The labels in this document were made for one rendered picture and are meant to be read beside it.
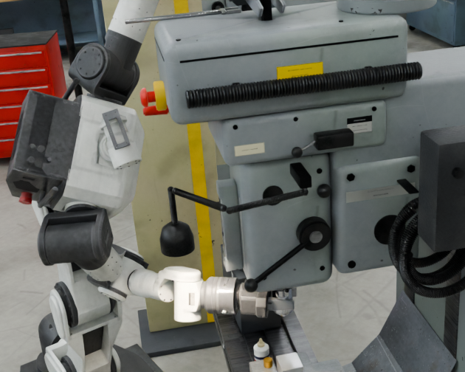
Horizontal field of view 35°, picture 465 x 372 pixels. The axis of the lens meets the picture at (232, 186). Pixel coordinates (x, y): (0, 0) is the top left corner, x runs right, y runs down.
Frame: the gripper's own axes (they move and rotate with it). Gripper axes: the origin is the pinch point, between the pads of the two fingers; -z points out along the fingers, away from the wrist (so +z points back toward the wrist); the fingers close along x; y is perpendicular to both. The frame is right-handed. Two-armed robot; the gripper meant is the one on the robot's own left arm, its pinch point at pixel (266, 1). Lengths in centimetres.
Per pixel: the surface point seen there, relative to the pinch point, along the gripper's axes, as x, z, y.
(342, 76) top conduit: -6.1, -21.9, -1.6
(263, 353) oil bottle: 1, -37, -85
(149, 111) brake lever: 22.3, 1.5, -26.7
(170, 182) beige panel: -28, 93, -180
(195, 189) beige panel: -39, 87, -182
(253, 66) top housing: 8.7, -14.4, -2.3
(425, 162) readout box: -11.8, -43.7, -3.6
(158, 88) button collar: 23.1, -4.3, -14.2
